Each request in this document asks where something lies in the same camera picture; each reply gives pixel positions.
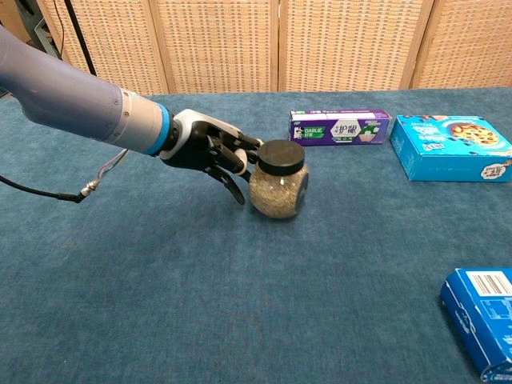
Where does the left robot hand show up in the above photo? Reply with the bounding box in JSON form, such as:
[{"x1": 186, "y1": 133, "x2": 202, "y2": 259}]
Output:
[{"x1": 159, "y1": 108, "x2": 265, "y2": 206}]

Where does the glass jar with black lid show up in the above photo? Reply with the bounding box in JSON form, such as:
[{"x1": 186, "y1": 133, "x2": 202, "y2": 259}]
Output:
[{"x1": 248, "y1": 138, "x2": 311, "y2": 220}]

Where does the woven wooden screen panel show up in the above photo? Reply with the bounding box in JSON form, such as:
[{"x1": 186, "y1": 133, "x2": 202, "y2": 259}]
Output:
[
  {"x1": 148, "y1": 0, "x2": 280, "y2": 95},
  {"x1": 410, "y1": 0, "x2": 512, "y2": 90},
  {"x1": 278, "y1": 0, "x2": 436, "y2": 93},
  {"x1": 36, "y1": 0, "x2": 170, "y2": 96}
]

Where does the teal table cloth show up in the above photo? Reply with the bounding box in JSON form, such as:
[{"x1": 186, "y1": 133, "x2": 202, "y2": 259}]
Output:
[{"x1": 0, "y1": 86, "x2": 512, "y2": 384}]

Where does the purple toothpaste box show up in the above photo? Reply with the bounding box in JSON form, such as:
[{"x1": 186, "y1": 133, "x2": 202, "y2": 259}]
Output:
[{"x1": 288, "y1": 109, "x2": 392, "y2": 147}]

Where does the black stand pole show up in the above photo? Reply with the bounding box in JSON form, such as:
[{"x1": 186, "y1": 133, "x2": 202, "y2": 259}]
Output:
[{"x1": 63, "y1": 0, "x2": 98, "y2": 77}]

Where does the dark grey machine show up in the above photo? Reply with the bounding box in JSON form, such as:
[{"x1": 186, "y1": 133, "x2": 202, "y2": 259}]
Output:
[{"x1": 30, "y1": 18, "x2": 62, "y2": 57}]

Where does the light blue cookie box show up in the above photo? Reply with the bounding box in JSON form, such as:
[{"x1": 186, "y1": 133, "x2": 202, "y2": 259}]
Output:
[{"x1": 389, "y1": 114, "x2": 512, "y2": 183}]

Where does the dark blue barcode box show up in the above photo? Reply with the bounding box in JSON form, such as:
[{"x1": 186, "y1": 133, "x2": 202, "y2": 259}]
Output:
[{"x1": 440, "y1": 267, "x2": 512, "y2": 384}]

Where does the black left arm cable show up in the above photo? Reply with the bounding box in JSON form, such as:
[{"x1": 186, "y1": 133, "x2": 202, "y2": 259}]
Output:
[{"x1": 0, "y1": 148, "x2": 131, "y2": 204}]

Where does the thin black hanging cable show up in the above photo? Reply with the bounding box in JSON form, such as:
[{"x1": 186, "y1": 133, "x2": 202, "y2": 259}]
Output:
[{"x1": 53, "y1": 0, "x2": 66, "y2": 56}]

